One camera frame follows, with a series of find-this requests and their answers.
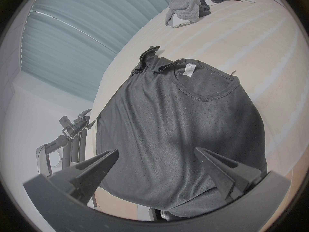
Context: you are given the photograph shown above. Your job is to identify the blue-green curtain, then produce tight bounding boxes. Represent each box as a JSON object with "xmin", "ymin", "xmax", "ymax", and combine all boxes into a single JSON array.
[
  {"xmin": 34, "ymin": 0, "xmax": 184, "ymax": 50},
  {"xmin": 20, "ymin": 11, "xmax": 119, "ymax": 103}
]

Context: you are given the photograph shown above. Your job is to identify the black garment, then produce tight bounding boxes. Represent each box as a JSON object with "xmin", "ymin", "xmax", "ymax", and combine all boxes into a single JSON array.
[{"xmin": 198, "ymin": 0, "xmax": 211, "ymax": 17}]

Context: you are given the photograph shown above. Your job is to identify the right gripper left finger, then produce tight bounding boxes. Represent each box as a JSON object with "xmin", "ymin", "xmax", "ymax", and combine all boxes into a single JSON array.
[{"xmin": 68, "ymin": 149, "xmax": 120, "ymax": 205}]

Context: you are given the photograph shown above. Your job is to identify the black T-shirt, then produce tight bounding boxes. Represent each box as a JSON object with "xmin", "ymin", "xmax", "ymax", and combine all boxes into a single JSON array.
[{"xmin": 96, "ymin": 46, "xmax": 268, "ymax": 217}]

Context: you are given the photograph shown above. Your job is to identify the bed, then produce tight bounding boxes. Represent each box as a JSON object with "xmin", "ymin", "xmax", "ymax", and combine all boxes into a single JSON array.
[{"xmin": 93, "ymin": 0, "xmax": 308, "ymax": 190}]

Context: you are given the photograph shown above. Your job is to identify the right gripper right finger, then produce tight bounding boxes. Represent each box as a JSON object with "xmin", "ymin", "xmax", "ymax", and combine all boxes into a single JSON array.
[{"xmin": 194, "ymin": 147, "xmax": 263, "ymax": 200}]

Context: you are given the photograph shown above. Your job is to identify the grey garment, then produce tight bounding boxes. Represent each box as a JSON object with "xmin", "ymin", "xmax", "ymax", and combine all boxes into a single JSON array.
[{"xmin": 165, "ymin": 0, "xmax": 202, "ymax": 28}]

